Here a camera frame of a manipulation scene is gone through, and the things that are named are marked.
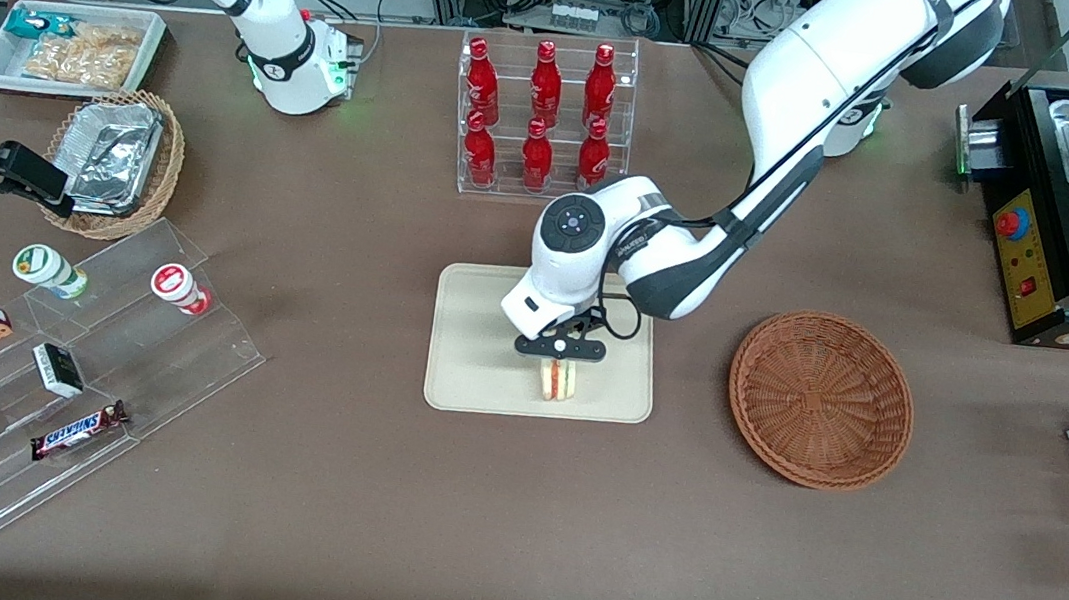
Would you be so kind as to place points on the small black box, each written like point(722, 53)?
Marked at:
point(59, 370)

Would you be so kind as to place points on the aluminium foil container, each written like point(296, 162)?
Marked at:
point(113, 156)

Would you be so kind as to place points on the clear acrylic bottle rack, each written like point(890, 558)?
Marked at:
point(507, 186)

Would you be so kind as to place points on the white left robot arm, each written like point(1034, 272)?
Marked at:
point(811, 80)

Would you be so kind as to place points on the clear acrylic stepped stand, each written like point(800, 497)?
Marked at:
point(164, 369)

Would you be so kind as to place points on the Snickers chocolate bar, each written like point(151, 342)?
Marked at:
point(77, 430)

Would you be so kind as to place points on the green snack packet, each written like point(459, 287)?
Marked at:
point(34, 25)

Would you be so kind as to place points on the brown round wicker basket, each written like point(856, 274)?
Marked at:
point(820, 403)

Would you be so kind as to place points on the light oval wicker basket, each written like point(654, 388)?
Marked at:
point(170, 158)

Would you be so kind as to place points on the red cola bottle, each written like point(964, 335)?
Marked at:
point(536, 159)
point(546, 85)
point(600, 91)
point(484, 83)
point(480, 153)
point(595, 151)

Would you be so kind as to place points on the red lidded yogurt cup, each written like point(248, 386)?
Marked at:
point(174, 283)

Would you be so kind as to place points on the clear bag of crackers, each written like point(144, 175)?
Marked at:
point(84, 58)

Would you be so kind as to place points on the triangular sandwich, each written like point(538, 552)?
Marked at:
point(557, 381)

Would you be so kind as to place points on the green lidded yogurt cup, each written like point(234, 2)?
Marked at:
point(45, 266)

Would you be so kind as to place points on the white power strip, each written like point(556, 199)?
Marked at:
point(574, 15)

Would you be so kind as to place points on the cream plastic tray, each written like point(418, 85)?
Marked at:
point(468, 353)

